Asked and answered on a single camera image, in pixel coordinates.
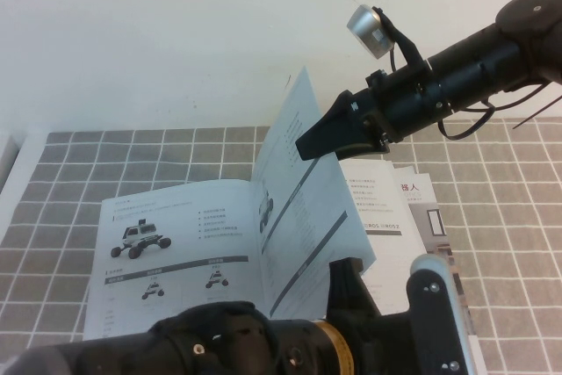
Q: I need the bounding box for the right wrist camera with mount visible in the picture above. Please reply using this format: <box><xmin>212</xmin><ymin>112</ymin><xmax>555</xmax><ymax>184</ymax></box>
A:
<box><xmin>345</xmin><ymin>4</ymin><xmax>429</xmax><ymax>76</ymax></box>

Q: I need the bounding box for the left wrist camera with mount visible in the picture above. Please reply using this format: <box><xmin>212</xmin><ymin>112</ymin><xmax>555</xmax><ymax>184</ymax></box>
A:
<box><xmin>406</xmin><ymin>253</ymin><xmax>478</xmax><ymax>375</ymax></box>

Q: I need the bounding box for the grey checked tablecloth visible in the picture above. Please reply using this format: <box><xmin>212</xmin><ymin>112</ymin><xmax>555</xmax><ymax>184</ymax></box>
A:
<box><xmin>0</xmin><ymin>118</ymin><xmax>562</xmax><ymax>375</ymax></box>

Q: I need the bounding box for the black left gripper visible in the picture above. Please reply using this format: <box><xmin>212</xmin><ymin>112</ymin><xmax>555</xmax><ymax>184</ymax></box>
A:
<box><xmin>324</xmin><ymin>257</ymin><xmax>412</xmax><ymax>375</ymax></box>

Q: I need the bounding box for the white product catalogue book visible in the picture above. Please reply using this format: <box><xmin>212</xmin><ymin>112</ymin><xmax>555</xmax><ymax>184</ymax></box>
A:
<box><xmin>81</xmin><ymin>65</ymin><xmax>440</xmax><ymax>343</ymax></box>

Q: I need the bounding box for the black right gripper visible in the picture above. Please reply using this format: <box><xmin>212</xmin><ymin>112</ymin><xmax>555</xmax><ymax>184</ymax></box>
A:
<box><xmin>296</xmin><ymin>62</ymin><xmax>451</xmax><ymax>162</ymax></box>

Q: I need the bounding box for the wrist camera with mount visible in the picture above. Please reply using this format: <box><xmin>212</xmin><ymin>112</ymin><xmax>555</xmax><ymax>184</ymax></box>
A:
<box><xmin>345</xmin><ymin>4</ymin><xmax>429</xmax><ymax>76</ymax></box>
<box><xmin>406</xmin><ymin>253</ymin><xmax>478</xmax><ymax>375</ymax></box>

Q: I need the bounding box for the white side panel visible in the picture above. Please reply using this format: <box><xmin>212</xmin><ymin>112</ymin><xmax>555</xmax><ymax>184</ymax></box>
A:
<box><xmin>0</xmin><ymin>133</ymin><xmax>21</xmax><ymax>191</ymax></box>

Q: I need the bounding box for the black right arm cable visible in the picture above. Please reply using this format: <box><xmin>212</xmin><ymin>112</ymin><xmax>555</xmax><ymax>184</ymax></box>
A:
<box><xmin>388</xmin><ymin>47</ymin><xmax>562</xmax><ymax>141</ymax></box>

